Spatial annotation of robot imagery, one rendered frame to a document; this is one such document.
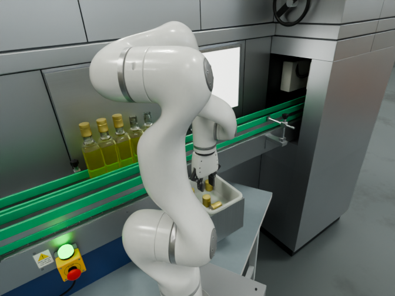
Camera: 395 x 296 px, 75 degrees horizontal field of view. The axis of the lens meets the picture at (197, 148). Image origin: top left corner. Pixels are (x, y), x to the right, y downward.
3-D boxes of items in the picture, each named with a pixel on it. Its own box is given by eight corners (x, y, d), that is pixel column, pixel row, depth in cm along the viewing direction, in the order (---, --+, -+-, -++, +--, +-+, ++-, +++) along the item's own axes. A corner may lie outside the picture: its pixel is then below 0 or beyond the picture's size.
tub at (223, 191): (211, 185, 122) (210, 170, 117) (244, 212, 105) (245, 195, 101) (179, 200, 113) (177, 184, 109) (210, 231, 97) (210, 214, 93)
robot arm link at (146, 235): (194, 306, 67) (186, 244, 54) (129, 291, 71) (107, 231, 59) (204, 264, 77) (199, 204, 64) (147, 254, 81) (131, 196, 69)
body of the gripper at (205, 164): (208, 140, 100) (209, 164, 105) (187, 148, 95) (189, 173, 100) (221, 147, 95) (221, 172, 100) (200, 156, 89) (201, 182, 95)
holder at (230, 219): (204, 193, 129) (203, 167, 122) (243, 226, 109) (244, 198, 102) (174, 208, 121) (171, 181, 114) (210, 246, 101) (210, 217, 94)
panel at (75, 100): (236, 106, 149) (238, 43, 132) (240, 107, 146) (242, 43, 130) (70, 157, 105) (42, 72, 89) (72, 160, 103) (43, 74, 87)
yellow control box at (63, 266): (81, 256, 90) (76, 242, 87) (87, 272, 85) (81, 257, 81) (60, 267, 87) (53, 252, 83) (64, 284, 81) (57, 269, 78)
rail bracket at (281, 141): (267, 144, 148) (271, 107, 137) (292, 156, 135) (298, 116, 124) (261, 147, 145) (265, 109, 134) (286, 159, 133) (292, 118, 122)
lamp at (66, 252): (73, 246, 85) (70, 239, 84) (76, 255, 82) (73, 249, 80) (58, 253, 83) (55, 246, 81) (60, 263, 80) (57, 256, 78)
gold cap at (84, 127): (79, 137, 90) (76, 125, 88) (86, 132, 93) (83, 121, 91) (87, 137, 89) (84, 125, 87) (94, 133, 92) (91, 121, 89)
